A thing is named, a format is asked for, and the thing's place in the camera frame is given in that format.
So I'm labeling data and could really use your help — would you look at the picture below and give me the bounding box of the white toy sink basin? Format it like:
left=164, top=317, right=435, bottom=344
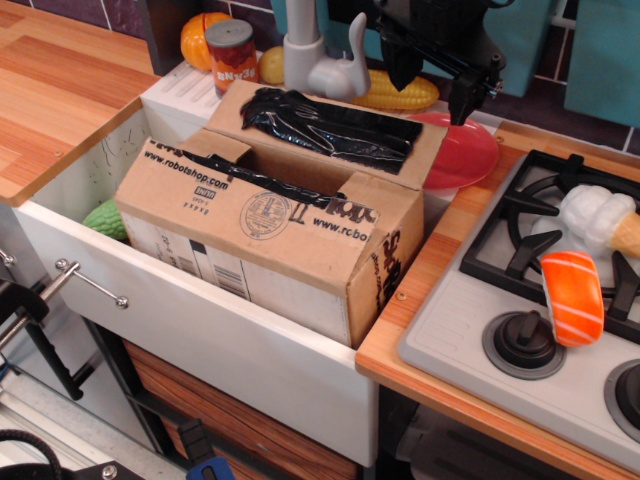
left=15, top=65, right=378, bottom=467

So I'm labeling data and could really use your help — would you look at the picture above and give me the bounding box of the blue handled clamp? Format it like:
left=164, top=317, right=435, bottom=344
left=177, top=419, right=235, bottom=480

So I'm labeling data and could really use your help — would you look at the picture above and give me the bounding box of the black cable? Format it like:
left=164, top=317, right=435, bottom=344
left=0, top=428, right=64, bottom=480

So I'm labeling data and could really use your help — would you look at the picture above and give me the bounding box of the black stove knob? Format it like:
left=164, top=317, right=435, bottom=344
left=604, top=359, right=639, bottom=443
left=482, top=310, right=567, bottom=381

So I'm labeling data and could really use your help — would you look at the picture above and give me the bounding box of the red beans can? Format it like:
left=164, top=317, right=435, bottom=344
left=205, top=19, right=259, bottom=98

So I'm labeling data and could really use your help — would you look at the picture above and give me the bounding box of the orange toy pumpkin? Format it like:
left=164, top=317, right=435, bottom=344
left=180, top=12, right=232, bottom=71

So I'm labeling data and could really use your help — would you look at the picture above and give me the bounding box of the yellow toy lemon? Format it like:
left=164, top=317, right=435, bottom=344
left=258, top=46, right=285, bottom=85

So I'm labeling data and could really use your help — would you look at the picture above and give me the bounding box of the brown cardboard box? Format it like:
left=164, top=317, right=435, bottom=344
left=115, top=81, right=447, bottom=348

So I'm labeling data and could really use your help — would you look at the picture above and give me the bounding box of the salmon sushi toy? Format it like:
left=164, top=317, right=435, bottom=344
left=540, top=251, right=604, bottom=348

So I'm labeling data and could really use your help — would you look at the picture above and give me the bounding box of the grey toy faucet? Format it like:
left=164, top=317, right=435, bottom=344
left=283, top=0, right=371, bottom=102

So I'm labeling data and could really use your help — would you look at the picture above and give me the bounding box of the black stove grate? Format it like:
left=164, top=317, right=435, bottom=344
left=460, top=150, right=639, bottom=344

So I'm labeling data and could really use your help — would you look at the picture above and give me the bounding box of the red plastic plate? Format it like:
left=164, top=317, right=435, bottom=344
left=410, top=112, right=499, bottom=190

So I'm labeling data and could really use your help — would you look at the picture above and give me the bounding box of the yellow toy corn cob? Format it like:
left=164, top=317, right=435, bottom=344
left=351, top=70, right=440, bottom=111

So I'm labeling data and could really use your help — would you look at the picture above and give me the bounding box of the green toy vegetable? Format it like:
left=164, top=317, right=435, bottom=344
left=82, top=199, right=128, bottom=241

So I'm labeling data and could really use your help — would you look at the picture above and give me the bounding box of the white ice cream cone toy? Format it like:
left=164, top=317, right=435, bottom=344
left=560, top=185, right=639, bottom=258

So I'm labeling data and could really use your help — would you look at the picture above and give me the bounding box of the grey toy stove top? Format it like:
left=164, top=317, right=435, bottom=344
left=399, top=156, right=639, bottom=471

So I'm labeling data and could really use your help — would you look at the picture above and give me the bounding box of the black metal clamp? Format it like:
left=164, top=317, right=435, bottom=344
left=1, top=259, right=95, bottom=400

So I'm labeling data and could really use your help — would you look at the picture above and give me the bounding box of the metal towel bar handle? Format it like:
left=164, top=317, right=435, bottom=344
left=54, top=258, right=129, bottom=310

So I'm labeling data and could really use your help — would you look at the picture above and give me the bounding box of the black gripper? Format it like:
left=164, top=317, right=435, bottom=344
left=374, top=1, right=506, bottom=126

